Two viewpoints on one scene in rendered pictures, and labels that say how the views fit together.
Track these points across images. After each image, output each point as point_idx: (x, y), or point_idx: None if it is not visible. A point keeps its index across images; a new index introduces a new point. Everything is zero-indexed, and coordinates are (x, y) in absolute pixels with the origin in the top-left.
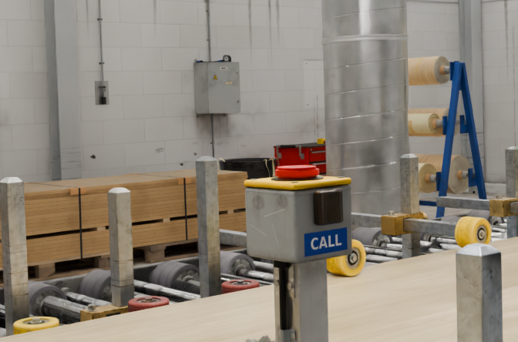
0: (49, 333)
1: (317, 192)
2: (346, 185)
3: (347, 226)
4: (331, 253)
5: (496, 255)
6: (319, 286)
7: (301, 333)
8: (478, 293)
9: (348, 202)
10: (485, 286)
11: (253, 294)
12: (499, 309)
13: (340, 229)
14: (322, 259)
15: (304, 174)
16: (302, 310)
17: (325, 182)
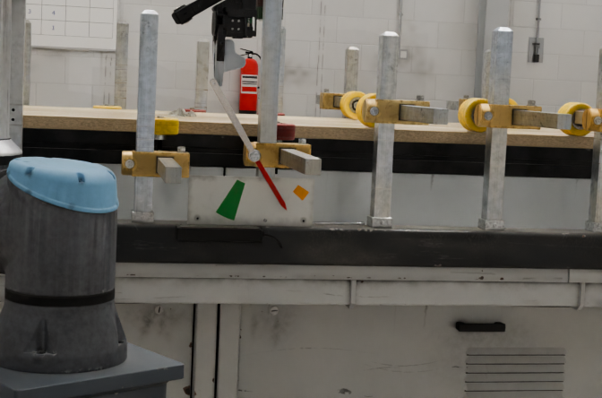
0: (101, 108)
1: None
2: None
3: None
4: None
5: (153, 14)
6: (19, 4)
7: None
8: (140, 34)
9: None
10: (142, 30)
11: None
12: (155, 45)
13: None
14: None
15: None
16: None
17: None
